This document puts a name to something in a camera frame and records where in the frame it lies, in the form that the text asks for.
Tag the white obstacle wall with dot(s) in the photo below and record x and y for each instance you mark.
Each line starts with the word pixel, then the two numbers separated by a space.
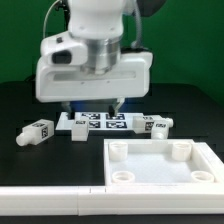
pixel 121 200
pixel 212 163

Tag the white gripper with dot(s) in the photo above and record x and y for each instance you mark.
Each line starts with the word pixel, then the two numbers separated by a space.
pixel 127 79

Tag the white front obstacle wall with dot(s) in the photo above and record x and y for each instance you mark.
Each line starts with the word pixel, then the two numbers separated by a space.
pixel 121 200

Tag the white marker base plate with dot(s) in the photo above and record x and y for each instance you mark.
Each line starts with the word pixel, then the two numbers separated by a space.
pixel 99 121

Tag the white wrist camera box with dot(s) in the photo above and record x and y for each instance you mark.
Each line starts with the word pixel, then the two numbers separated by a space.
pixel 62 49

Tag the white right obstacle wall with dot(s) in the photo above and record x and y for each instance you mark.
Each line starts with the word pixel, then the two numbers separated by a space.
pixel 212 163

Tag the white square table top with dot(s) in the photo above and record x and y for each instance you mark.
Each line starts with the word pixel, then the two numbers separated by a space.
pixel 146 162

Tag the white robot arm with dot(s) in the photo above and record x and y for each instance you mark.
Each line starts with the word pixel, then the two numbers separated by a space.
pixel 100 56

